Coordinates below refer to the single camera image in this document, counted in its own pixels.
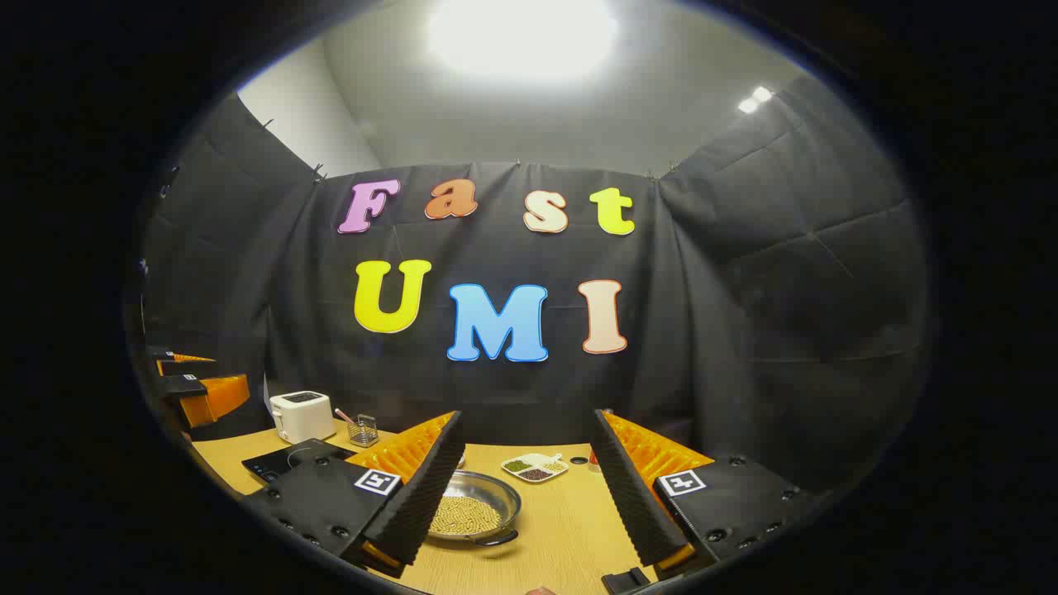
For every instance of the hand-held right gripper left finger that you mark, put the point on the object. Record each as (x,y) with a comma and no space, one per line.
(413,496)

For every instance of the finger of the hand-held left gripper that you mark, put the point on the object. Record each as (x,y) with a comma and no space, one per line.
(215,397)
(178,364)

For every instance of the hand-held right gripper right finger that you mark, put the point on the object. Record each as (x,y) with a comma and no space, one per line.
(636,496)

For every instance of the stainless steel pot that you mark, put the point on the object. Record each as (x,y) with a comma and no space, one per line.
(488,492)

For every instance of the black induction cooktop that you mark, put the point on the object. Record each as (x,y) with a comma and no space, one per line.
(285,461)

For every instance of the pile of soybeans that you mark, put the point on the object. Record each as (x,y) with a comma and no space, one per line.
(467,516)

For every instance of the small yellow bean portion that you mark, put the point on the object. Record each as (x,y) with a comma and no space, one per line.
(555,467)

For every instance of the white toaster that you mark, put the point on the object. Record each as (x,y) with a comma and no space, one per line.
(302,415)

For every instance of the dark red beans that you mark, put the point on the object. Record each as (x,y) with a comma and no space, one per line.
(536,474)

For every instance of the white divided dish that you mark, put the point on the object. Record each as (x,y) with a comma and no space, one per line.
(537,461)

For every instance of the pink striped straw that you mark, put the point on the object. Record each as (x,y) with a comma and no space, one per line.
(343,415)

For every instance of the green mung beans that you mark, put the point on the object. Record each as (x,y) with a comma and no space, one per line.
(518,466)

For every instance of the small ceiling spotlight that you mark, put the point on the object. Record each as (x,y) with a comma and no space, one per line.
(754,100)

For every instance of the large ceiling light panel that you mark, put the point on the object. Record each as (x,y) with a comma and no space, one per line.
(521,37)

